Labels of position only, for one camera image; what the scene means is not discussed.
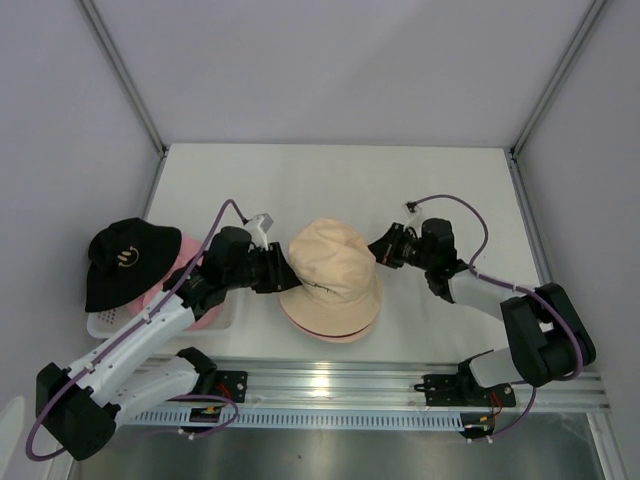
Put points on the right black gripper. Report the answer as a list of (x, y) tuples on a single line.
[(385, 249)]

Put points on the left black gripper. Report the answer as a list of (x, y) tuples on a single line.
[(280, 275)]

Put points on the pink bucket hat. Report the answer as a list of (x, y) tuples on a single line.
[(333, 326)]

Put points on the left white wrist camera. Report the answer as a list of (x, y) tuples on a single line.
[(258, 227)]

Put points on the aluminium frame post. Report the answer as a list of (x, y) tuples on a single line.
[(113, 57), (587, 25)]

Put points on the white slotted cable duct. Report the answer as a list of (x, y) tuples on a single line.
[(192, 417)]

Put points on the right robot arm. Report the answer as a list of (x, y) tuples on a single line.
[(547, 340)]

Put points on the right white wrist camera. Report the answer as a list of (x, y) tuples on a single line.
[(415, 216)]

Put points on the black bucket hat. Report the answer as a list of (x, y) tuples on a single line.
[(126, 259)]

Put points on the white plastic tray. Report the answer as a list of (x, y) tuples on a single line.
[(216, 319)]

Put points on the aluminium rail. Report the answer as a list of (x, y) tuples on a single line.
[(383, 386)]

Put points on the beige cap with script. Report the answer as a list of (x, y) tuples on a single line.
[(336, 269)]

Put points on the left aluminium frame post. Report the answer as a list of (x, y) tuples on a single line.
[(113, 57)]

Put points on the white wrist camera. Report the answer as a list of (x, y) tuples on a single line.
[(258, 227), (415, 216)]

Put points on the right aluminium frame post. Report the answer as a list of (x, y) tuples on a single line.
[(587, 25)]

